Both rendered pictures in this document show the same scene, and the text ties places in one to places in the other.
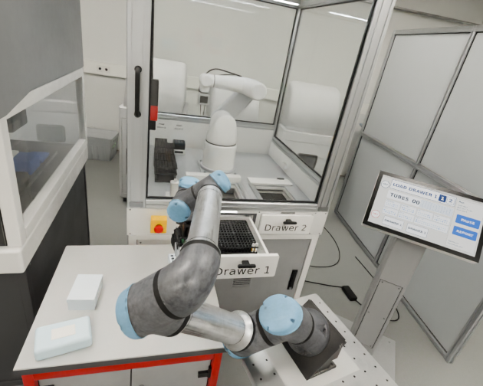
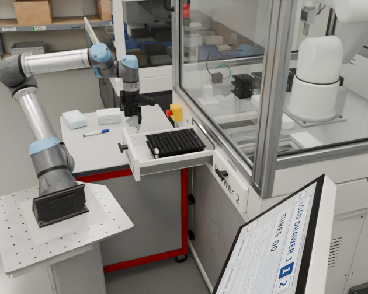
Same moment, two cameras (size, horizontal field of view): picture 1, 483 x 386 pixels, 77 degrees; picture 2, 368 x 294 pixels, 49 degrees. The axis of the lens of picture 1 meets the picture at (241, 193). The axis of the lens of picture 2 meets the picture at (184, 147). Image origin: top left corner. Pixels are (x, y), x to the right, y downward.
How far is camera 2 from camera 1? 1.97 m
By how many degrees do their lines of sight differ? 78
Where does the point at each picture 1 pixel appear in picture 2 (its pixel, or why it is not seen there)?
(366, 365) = (37, 250)
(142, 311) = not seen: hidden behind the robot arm
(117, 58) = not seen: outside the picture
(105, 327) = (84, 130)
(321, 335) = (41, 186)
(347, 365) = (40, 237)
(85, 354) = (66, 129)
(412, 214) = (252, 258)
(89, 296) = (100, 114)
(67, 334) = (72, 116)
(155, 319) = not seen: hidden behind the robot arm
